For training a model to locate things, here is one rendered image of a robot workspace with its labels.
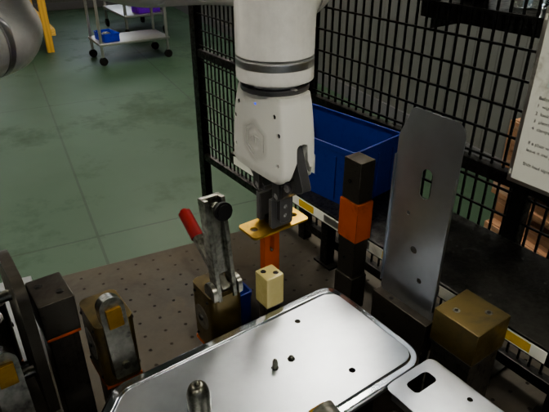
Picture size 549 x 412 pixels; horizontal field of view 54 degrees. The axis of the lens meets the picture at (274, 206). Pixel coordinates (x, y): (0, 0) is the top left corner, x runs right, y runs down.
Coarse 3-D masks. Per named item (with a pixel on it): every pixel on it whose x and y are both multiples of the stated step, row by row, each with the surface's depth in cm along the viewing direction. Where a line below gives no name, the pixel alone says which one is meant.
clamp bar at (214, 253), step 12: (216, 192) 82; (204, 204) 79; (216, 204) 78; (228, 204) 79; (204, 216) 80; (216, 216) 78; (228, 216) 79; (204, 228) 81; (216, 228) 83; (228, 228) 83; (204, 240) 83; (216, 240) 83; (228, 240) 83; (216, 252) 84; (228, 252) 84; (216, 264) 83; (228, 264) 85; (216, 276) 84; (228, 276) 86; (216, 288) 84
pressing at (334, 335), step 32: (256, 320) 88; (288, 320) 88; (320, 320) 88; (352, 320) 88; (192, 352) 82; (224, 352) 82; (256, 352) 82; (288, 352) 82; (320, 352) 82; (352, 352) 82; (384, 352) 82; (416, 352) 83; (128, 384) 76; (160, 384) 77; (224, 384) 77; (256, 384) 77; (288, 384) 77; (320, 384) 77; (352, 384) 77; (384, 384) 77
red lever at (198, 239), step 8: (184, 208) 91; (184, 216) 90; (192, 216) 90; (184, 224) 90; (192, 224) 89; (192, 232) 89; (200, 232) 89; (200, 240) 89; (200, 248) 88; (224, 280) 86; (224, 288) 85
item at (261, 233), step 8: (296, 216) 68; (304, 216) 68; (248, 224) 67; (256, 224) 67; (264, 224) 67; (288, 224) 67; (296, 224) 67; (248, 232) 65; (256, 232) 65; (264, 232) 65; (272, 232) 65
